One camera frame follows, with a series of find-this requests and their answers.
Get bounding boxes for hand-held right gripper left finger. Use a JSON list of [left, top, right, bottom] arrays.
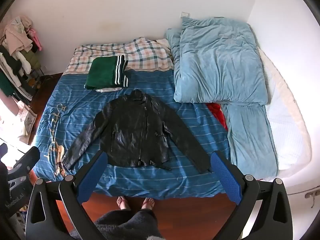
[[25, 150, 108, 240]]

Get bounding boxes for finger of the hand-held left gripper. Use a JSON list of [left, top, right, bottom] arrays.
[[7, 146, 41, 180]]

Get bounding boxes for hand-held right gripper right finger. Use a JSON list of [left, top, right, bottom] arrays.
[[211, 151, 293, 240]]

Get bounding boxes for black leather jacket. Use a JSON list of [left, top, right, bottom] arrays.
[[61, 89, 213, 173]]

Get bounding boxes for clothes rack with clothes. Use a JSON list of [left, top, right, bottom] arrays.
[[0, 16, 44, 100]]

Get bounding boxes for beige patterned bag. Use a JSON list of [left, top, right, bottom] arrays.
[[19, 105, 38, 133]]

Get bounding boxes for person's left foot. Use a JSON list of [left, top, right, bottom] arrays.
[[117, 196, 130, 210]]

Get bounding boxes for person's foot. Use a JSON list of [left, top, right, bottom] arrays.
[[142, 197, 155, 210], [117, 196, 130, 210]]

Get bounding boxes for person's dark fuzzy robe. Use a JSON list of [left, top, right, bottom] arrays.
[[94, 209, 158, 240]]

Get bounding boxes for person's right foot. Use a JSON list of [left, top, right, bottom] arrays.
[[142, 197, 155, 210]]

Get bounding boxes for red cloth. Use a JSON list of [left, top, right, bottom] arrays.
[[206, 103, 228, 132]]

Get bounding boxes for blue striped bed sheet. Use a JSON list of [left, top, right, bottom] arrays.
[[32, 69, 232, 200]]

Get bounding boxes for white mattress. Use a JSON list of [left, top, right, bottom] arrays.
[[257, 47, 312, 180]]

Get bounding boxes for folded white garment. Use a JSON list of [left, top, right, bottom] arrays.
[[96, 87, 123, 93]]

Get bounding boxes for folded green striped garment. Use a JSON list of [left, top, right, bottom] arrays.
[[84, 55, 129, 90]]

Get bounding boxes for light blue duvet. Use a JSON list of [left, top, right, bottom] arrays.
[[165, 17, 279, 178]]

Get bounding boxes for plaid blanket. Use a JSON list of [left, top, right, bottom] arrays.
[[62, 37, 175, 75]]

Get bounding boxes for wall power outlet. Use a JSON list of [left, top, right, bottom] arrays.
[[305, 190, 320, 209]]

